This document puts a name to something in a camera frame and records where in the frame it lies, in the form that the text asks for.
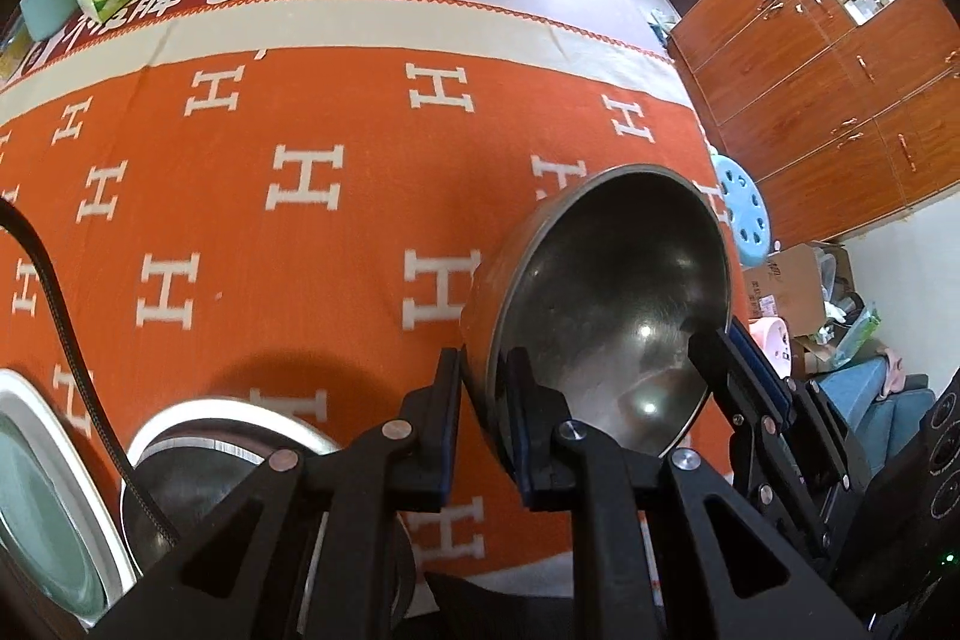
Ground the medium steel bowl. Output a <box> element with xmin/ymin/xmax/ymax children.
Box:
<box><xmin>121</xmin><ymin>419</ymin><xmax>416</xmax><ymax>631</ymax></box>

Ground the large steel bowl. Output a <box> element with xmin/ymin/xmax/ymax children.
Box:
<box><xmin>121</xmin><ymin>398</ymin><xmax>415</xmax><ymax>635</ymax></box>

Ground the small steel bowl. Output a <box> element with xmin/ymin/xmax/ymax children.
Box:
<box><xmin>460</xmin><ymin>164</ymin><xmax>732</xmax><ymax>466</ymax></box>

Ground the large white metal plate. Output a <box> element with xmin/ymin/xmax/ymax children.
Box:
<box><xmin>2</xmin><ymin>369</ymin><xmax>137</xmax><ymax>629</ymax></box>

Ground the green ceramic plate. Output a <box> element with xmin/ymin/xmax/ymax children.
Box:
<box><xmin>2</xmin><ymin>416</ymin><xmax>107</xmax><ymax>622</ymax></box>

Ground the cardboard box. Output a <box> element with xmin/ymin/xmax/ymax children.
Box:
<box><xmin>743</xmin><ymin>244</ymin><xmax>853</xmax><ymax>336</ymax></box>

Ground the blue plastic stool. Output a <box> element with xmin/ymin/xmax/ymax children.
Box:
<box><xmin>711</xmin><ymin>154</ymin><xmax>773</xmax><ymax>268</ymax></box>

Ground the brown wooden cabinet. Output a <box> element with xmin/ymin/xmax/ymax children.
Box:
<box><xmin>670</xmin><ymin>0</ymin><xmax>958</xmax><ymax>247</ymax></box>

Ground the orange H-pattern blanket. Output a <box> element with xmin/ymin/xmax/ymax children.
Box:
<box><xmin>2</xmin><ymin>0</ymin><xmax>719</xmax><ymax>443</ymax></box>

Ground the black cable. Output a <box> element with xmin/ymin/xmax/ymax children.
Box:
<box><xmin>0</xmin><ymin>196</ymin><xmax>182</xmax><ymax>548</ymax></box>

